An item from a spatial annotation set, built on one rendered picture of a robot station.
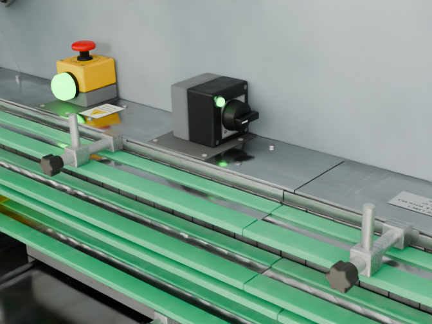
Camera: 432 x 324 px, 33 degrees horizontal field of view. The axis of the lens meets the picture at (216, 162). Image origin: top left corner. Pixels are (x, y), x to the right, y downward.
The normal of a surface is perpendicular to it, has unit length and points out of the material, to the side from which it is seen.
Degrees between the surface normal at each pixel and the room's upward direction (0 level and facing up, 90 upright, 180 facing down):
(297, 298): 90
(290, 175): 90
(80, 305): 90
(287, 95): 0
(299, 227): 90
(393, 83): 0
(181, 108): 0
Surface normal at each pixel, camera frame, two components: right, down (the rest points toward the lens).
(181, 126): -0.65, 0.32
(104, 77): 0.76, 0.23
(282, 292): -0.03, -0.92
